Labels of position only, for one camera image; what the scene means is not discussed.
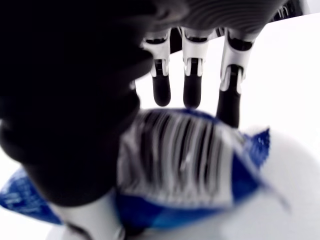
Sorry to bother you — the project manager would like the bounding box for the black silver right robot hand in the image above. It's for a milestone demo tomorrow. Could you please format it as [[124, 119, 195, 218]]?
[[0, 0, 305, 240]]

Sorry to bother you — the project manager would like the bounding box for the blue Oreo snack pack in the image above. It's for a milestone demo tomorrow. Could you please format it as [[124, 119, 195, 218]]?
[[0, 107, 292, 236]]

